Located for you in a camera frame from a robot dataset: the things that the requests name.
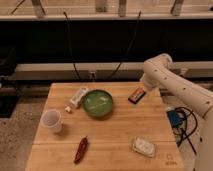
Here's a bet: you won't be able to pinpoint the black orange eraser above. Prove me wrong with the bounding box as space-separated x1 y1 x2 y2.
128 88 146 104

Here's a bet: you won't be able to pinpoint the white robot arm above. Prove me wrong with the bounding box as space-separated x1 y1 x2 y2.
141 53 213 171

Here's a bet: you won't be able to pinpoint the green bowl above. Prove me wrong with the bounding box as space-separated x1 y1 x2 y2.
82 89 113 118

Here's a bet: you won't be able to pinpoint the white plastic cup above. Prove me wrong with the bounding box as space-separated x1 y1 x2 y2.
40 110 62 133

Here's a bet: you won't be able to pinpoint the red chili pepper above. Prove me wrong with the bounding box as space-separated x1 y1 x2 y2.
74 137 88 164

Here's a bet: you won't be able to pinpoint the blue connector box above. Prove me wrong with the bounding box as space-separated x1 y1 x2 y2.
167 110 182 127

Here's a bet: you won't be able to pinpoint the white wall outlet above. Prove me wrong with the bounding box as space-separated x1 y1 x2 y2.
89 71 96 82

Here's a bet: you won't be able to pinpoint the black cable right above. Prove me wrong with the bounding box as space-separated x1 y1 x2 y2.
105 10 142 81

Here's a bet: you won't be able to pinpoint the black cable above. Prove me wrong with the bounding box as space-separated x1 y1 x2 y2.
105 10 142 81
63 11 82 81

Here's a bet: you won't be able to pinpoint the black cable left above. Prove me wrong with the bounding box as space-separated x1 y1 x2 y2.
63 11 82 81

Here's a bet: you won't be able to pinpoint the black floor cables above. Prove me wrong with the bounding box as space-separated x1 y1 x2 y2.
171 106 199 156

